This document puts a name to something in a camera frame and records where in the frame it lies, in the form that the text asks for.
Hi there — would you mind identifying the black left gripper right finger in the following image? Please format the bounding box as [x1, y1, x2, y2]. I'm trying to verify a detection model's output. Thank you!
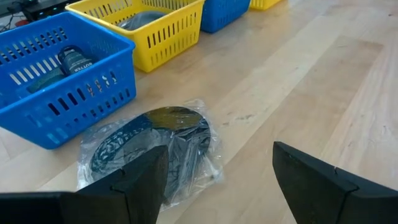
[272, 141, 398, 224]

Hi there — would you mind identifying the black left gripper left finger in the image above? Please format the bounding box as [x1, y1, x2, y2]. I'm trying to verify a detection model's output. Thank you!
[0, 145, 170, 224]

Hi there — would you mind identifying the black disc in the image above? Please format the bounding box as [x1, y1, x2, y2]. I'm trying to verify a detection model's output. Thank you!
[117, 10, 167, 32]
[76, 98, 225, 213]

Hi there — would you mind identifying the dark toiletry squeeze tube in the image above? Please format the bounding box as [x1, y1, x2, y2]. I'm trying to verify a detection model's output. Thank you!
[26, 45, 95, 95]

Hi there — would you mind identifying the blue slotted plastic basket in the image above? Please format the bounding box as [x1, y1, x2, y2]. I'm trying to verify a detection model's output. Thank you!
[0, 11, 137, 151]
[200, 0, 251, 34]

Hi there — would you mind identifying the yellow slotted plastic basket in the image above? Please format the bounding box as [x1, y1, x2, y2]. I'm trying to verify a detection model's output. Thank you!
[249, 0, 282, 11]
[65, 0, 206, 73]

